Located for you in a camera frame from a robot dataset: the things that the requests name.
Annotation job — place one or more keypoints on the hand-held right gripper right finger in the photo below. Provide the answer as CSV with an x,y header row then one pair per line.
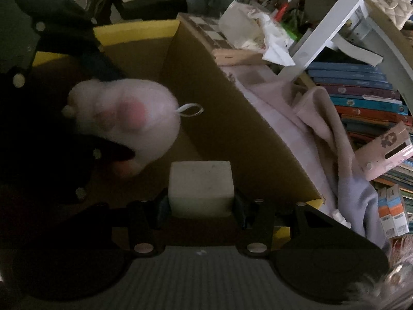
x,y
239,210

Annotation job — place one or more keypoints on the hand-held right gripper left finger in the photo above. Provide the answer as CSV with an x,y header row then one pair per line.
x,y
163,209

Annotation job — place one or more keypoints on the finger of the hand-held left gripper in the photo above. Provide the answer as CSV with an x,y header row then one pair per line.
x,y
106,153
101,66

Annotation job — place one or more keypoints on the cream foam block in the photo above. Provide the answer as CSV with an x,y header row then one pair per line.
x,y
200,189

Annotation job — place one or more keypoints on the pink plush toy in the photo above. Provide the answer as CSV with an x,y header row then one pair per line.
x,y
142,129

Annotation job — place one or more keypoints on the cardboard box with yellow rim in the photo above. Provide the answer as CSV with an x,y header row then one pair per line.
x,y
226,129

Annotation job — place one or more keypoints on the wooden chessboard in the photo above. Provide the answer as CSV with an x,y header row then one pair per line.
x,y
209,35

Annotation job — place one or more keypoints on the beige cloth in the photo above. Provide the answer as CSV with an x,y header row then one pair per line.
x,y
332,135

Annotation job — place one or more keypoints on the lavender cloth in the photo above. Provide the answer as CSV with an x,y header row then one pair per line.
x,y
361,206

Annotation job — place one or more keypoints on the plastic bag of tissues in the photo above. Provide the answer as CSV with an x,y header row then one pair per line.
x,y
240,25

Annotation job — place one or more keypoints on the small orange blue box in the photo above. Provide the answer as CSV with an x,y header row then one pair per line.
x,y
399,211
384,214

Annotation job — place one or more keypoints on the pink carton package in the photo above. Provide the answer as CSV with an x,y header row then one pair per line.
x,y
387,155

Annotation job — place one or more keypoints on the row of colourful books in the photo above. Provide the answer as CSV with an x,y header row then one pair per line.
x,y
355,90

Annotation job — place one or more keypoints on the cluster of pens and brushes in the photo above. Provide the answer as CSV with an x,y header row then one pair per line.
x,y
287,9

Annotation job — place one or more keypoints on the white paperback book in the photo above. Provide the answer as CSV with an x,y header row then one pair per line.
x,y
358,51

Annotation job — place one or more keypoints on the white quilted bag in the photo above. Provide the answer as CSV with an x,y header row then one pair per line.
x,y
393,3

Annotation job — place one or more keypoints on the white shelf frame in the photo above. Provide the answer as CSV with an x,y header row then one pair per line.
x,y
326,22

